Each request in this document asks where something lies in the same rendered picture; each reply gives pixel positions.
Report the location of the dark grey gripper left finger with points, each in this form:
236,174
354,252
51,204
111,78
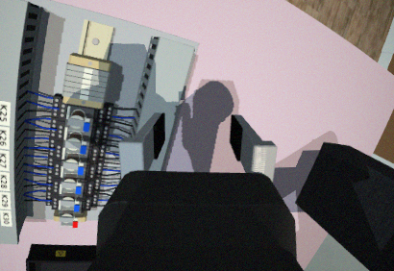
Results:
138,152

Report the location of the grey relay with red button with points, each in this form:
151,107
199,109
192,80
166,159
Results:
69,221

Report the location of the grey relay panel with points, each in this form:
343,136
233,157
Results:
108,68

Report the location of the grey relay with blue button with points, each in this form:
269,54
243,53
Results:
72,187
73,167
70,205
75,145
79,121

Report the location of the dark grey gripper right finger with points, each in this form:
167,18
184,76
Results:
256,155

